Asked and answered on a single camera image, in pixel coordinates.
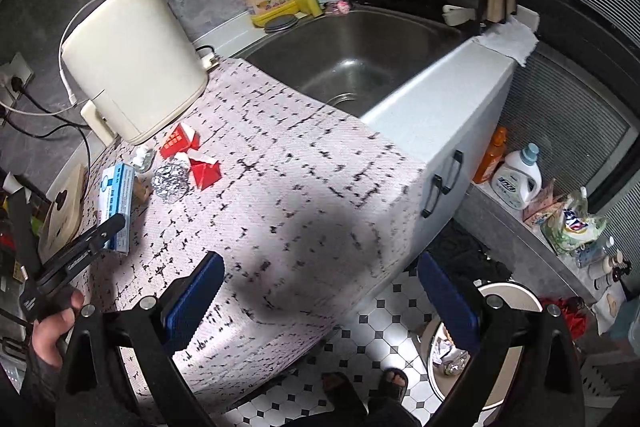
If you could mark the blue white small box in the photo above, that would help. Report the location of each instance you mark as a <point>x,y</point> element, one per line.
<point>117,202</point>

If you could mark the printed wrapper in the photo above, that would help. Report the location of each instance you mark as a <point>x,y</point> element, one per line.
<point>450,357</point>

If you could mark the person's left foot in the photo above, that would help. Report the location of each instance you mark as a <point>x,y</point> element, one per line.
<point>340,392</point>

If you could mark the silver foil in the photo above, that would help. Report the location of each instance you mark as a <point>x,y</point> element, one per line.
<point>170,182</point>

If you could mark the black shelf rack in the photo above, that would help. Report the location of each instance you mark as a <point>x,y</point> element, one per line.
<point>20,232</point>

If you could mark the patterned tablecloth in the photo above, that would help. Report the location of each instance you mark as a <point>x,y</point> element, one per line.
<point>280,207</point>

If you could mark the white countertop appliance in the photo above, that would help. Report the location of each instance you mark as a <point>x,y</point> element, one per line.
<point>132,62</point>

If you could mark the white paper towel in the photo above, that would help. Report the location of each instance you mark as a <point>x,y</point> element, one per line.
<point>507,39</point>

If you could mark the small dark cap bottle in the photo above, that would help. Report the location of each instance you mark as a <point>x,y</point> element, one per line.
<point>607,262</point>

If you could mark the black sink stopper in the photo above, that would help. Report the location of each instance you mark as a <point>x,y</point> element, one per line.
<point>281,25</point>

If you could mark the person's left forearm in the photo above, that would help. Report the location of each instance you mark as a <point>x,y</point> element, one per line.
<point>30,392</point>

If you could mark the white laundry detergent bottle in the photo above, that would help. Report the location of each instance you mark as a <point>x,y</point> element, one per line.
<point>517,179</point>

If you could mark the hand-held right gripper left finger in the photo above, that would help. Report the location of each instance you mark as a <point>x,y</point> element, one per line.
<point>195,302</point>

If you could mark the red carton piece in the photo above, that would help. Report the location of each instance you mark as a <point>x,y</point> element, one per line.
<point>177,141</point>
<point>205,172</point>

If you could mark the person's foot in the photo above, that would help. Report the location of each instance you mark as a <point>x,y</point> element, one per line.
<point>340,392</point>
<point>390,384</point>

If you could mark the pink packet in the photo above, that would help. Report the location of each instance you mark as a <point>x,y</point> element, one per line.
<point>542,207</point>

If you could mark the white round bin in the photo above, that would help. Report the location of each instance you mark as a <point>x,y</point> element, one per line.
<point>505,302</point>

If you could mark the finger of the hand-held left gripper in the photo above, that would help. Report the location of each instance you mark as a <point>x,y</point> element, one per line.
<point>102,234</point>

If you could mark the red plastic bag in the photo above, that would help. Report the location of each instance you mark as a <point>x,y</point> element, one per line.
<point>565,319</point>

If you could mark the yellow sponge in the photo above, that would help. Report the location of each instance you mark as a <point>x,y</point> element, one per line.
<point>309,4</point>

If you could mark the person's right foot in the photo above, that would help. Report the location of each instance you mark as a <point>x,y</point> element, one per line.
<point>390,384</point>

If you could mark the orange bottle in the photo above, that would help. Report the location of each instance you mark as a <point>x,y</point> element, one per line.
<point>491,157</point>

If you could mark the light wooden cutting board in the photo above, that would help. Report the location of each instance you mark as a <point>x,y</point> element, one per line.
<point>62,212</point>

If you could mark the wall socket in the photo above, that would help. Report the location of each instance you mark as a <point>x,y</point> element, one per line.
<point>15,74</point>

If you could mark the white cabinet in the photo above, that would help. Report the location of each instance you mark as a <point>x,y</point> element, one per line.
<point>465,147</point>

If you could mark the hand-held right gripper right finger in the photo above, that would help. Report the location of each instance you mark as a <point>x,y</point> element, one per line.
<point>445,302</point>

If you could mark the green white refill pouch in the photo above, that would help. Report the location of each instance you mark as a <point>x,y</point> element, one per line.
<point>575,224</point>

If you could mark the steel sink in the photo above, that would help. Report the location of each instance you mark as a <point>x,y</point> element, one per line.
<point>345,67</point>

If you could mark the person's left hand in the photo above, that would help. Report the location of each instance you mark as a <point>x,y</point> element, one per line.
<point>52,337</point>

